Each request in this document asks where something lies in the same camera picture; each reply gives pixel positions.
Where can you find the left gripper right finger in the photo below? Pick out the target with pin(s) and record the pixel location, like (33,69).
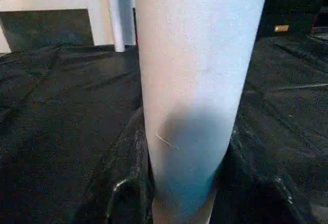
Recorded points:
(256,193)

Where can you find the black mat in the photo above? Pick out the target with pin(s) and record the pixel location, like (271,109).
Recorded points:
(51,121)

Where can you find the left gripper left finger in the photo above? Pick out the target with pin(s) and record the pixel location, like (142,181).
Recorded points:
(120,188)

